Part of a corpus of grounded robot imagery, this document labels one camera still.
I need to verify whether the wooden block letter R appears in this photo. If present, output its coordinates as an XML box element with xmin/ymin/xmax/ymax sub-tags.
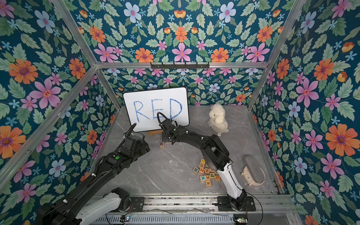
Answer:
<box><xmin>159</xmin><ymin>142</ymin><xmax>165</xmax><ymax>149</ymax></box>

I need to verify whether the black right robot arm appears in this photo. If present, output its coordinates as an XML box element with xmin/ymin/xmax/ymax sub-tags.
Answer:
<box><xmin>157</xmin><ymin>112</ymin><xmax>248</xmax><ymax>211</ymax></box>

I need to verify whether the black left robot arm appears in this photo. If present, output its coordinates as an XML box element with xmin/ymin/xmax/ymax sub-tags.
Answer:
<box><xmin>35</xmin><ymin>124</ymin><xmax>150</xmax><ymax>225</ymax></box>

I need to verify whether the whiteboard with word RED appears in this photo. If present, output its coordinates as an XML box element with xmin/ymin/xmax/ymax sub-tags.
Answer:
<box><xmin>123</xmin><ymin>87</ymin><xmax>190</xmax><ymax>132</ymax></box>

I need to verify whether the wooden block letter K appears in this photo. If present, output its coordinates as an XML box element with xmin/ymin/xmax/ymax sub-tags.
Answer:
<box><xmin>205</xmin><ymin>181</ymin><xmax>212</xmax><ymax>187</ymax></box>

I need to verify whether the wooden whiteboard stand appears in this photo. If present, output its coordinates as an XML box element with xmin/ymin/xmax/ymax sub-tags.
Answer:
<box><xmin>147</xmin><ymin>129</ymin><xmax>163</xmax><ymax>137</ymax></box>

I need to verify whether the white plush dog toy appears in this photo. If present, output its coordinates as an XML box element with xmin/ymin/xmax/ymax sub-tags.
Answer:
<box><xmin>208</xmin><ymin>104</ymin><xmax>229</xmax><ymax>137</ymax></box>

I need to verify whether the grey whiteboard eraser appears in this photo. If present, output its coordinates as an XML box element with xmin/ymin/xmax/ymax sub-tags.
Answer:
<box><xmin>241</xmin><ymin>155</ymin><xmax>265</xmax><ymax>186</ymax></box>

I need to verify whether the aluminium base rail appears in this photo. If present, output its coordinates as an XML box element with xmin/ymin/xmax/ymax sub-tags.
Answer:
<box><xmin>77</xmin><ymin>193</ymin><xmax>302</xmax><ymax>225</ymax></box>

